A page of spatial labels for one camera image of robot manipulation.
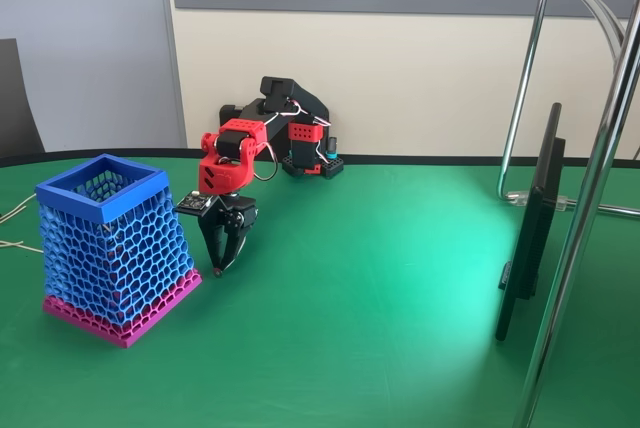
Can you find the blue and pink mesh basket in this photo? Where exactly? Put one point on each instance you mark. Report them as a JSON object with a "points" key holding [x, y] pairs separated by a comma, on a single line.
{"points": [[115, 268]]}

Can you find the black plastic tool case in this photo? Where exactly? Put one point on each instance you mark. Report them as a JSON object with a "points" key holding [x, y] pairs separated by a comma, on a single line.
{"points": [[227, 113]]}

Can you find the dark chair backrest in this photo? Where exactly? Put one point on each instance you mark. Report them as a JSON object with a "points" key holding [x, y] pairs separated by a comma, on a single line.
{"points": [[15, 113]]}

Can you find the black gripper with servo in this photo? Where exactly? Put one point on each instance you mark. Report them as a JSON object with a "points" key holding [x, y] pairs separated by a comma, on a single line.
{"points": [[231, 215]]}

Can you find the chrome tube stand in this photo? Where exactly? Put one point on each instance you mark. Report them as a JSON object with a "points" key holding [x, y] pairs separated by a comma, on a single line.
{"points": [[576, 248]]}

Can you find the clear plastic stand foot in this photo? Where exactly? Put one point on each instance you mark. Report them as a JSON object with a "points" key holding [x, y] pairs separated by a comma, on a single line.
{"points": [[517, 198]]}

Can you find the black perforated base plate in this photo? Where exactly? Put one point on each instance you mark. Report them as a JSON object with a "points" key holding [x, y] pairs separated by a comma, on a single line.
{"points": [[333, 168]]}

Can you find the green table cloth black edged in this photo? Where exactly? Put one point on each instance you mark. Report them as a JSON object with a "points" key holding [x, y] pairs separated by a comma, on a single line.
{"points": [[350, 328]]}

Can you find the black flat light panel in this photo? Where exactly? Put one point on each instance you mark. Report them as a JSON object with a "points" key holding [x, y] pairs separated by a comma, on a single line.
{"points": [[530, 248]]}

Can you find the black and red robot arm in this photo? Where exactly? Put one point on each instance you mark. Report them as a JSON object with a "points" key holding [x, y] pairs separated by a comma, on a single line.
{"points": [[235, 140]]}

